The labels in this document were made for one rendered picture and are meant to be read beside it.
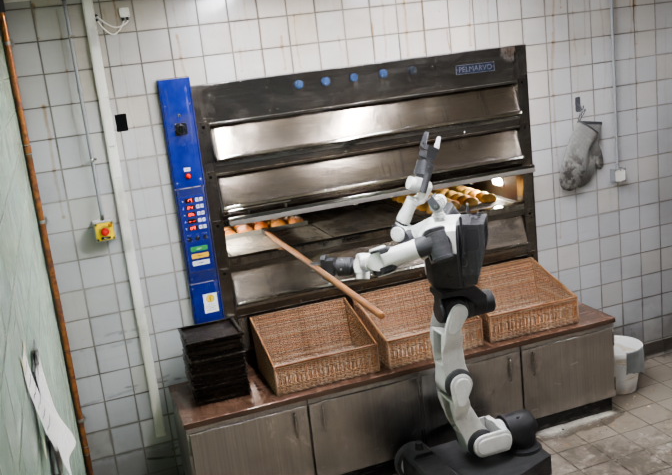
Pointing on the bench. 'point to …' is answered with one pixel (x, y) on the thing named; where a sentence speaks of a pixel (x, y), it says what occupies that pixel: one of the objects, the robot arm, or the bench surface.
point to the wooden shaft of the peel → (329, 277)
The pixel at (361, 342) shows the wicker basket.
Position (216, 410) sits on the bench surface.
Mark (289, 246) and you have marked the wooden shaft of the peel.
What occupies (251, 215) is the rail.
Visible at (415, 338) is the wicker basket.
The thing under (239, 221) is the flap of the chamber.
